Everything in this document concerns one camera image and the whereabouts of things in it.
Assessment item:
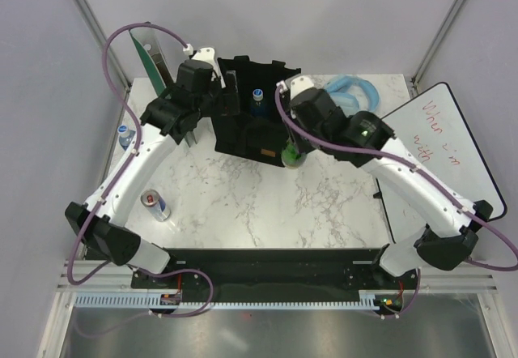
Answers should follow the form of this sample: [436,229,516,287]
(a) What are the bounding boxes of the black canvas bag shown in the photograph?
[211,55,301,167]

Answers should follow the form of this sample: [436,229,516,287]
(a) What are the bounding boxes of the blue label water bottle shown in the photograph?
[250,88,268,119]

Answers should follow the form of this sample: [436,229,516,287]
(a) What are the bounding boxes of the green glass bottle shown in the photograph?
[281,140,307,169]

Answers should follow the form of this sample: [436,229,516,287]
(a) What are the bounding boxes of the Red Bull can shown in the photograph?
[140,189,171,222]

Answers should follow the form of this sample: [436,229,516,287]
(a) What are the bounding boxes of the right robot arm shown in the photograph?
[274,83,492,288]

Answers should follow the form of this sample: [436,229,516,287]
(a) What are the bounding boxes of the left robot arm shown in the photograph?
[65,59,240,288]

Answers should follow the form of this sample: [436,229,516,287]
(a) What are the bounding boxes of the light blue headphones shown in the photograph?
[324,75,380,116]

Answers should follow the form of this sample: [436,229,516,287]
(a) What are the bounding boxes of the green file holder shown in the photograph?
[128,21,199,147]

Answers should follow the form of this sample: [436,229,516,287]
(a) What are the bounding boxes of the water bottle on table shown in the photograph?
[117,125,136,151]

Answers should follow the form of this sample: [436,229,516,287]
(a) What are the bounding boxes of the whiteboard with red writing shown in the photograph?
[383,82,507,220]

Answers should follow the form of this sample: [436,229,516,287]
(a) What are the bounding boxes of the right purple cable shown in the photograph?
[274,82,518,321]

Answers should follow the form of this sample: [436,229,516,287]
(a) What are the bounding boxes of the purple cable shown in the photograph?
[274,82,518,321]
[66,21,215,339]

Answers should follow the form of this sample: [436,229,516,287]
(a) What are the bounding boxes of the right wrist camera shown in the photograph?
[277,75,316,100]

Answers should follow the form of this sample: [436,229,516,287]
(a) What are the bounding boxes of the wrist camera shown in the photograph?
[183,44,221,77]
[277,75,316,100]

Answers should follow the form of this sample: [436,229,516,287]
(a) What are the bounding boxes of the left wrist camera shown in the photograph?
[183,44,221,77]

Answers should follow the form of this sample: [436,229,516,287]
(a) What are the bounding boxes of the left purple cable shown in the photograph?
[66,21,215,339]

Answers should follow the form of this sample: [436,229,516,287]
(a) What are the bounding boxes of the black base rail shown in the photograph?
[130,249,417,302]

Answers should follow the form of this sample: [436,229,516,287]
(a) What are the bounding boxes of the left aluminium frame post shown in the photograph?
[73,0,131,91]

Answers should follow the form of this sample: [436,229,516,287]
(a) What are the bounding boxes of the aluminium frame post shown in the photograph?
[406,0,469,92]
[73,0,131,91]

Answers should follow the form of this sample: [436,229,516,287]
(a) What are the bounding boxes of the right aluminium frame post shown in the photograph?
[406,0,469,92]

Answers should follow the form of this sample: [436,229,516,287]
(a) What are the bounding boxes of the white cable duct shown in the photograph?
[74,292,397,310]

